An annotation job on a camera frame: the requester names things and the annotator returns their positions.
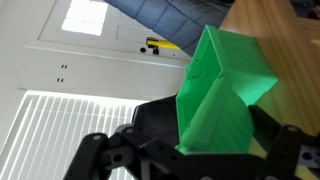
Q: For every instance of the black door handle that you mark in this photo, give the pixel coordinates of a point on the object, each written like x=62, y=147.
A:
x=155, y=51

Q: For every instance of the green plastic chest container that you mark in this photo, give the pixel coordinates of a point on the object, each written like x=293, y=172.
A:
x=227, y=74

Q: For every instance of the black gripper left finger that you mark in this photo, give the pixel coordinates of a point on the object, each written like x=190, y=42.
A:
x=143, y=157

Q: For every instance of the white window blinds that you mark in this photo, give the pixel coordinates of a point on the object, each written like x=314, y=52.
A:
x=48, y=129

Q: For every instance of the dark blue puffer jacket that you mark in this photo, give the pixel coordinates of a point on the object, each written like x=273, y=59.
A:
x=181, y=22

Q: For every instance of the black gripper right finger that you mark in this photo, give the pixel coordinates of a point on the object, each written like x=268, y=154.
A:
x=287, y=147

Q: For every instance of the white front door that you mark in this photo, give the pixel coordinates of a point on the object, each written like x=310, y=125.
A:
x=88, y=47

